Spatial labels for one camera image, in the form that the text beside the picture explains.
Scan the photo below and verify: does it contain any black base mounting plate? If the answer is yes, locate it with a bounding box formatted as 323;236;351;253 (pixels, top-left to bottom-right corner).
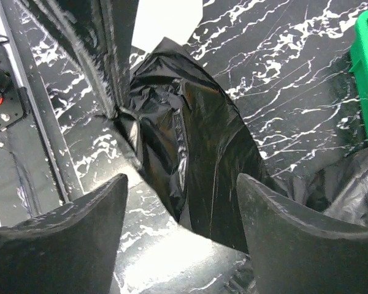
0;0;80;227

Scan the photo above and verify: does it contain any black trash bag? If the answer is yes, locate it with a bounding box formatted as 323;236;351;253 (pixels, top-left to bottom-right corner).
25;1;368;252

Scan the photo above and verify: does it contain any white faceted trash bin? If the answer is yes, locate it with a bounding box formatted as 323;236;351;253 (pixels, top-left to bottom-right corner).
132;0;203;53

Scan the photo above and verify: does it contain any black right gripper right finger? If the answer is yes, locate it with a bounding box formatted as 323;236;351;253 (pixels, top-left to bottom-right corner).
237;173;368;293

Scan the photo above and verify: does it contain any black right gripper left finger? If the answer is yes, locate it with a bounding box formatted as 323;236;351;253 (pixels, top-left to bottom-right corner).
0;174;128;293

